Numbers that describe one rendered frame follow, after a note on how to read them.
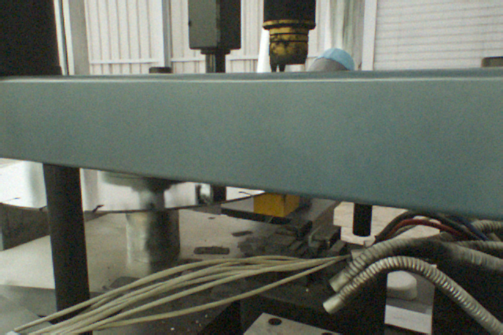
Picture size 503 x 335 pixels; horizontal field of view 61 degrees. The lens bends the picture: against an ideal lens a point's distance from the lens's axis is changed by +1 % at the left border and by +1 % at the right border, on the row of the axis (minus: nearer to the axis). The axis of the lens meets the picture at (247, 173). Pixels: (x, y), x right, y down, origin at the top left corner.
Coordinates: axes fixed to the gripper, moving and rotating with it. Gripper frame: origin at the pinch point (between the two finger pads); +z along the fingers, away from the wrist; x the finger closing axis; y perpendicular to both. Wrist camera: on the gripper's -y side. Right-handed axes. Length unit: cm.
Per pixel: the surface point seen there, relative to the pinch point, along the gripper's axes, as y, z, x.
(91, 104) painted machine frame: -22.1, 23.4, 33.4
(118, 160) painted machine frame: -23.3, 24.4, 31.5
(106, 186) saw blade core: -3.6, 18.2, 19.8
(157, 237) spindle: -2.1, 16.7, 10.1
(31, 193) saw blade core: -0.9, 22.8, 22.8
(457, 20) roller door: 114, -517, -235
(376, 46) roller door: 210, -486, -246
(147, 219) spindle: -1.5, 16.2, 12.2
